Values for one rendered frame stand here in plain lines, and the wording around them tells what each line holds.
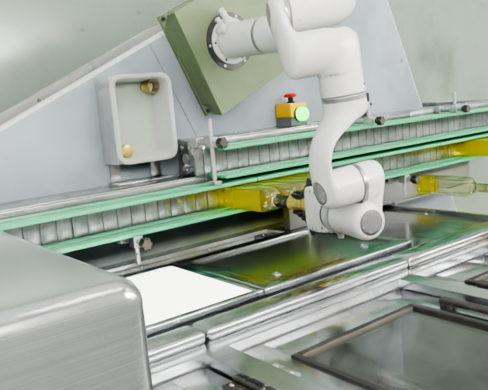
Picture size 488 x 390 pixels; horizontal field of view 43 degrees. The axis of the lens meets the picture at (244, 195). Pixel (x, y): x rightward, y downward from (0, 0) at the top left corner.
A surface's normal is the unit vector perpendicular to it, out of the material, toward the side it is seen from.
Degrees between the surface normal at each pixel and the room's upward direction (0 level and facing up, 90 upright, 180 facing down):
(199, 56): 2
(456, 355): 90
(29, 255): 90
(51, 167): 0
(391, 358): 90
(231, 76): 2
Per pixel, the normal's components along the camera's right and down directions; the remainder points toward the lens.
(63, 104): 0.62, 0.07
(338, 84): -0.30, 0.26
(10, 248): -0.08, -0.98
